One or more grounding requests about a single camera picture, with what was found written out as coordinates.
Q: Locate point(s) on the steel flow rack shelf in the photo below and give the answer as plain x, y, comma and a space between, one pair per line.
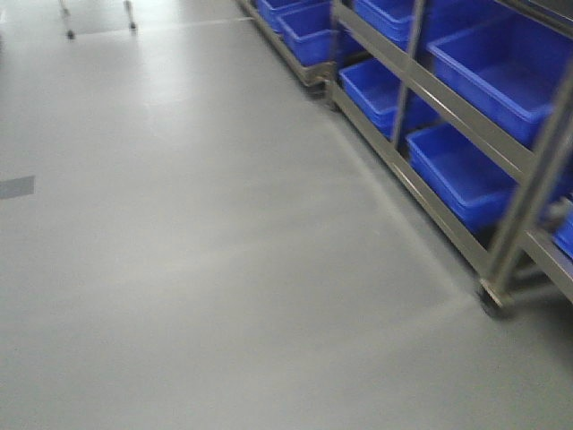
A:
469, 104

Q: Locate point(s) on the blue plastic bin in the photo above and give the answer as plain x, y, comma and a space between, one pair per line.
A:
375, 90
473, 187
507, 68
308, 33

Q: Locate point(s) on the blue plastic bin far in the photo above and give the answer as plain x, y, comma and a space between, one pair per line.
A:
308, 33

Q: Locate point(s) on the blue plastic bin lower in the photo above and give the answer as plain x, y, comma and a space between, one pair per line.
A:
473, 187

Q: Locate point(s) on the blue plastic bin upper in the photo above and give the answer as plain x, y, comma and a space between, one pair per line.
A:
507, 68

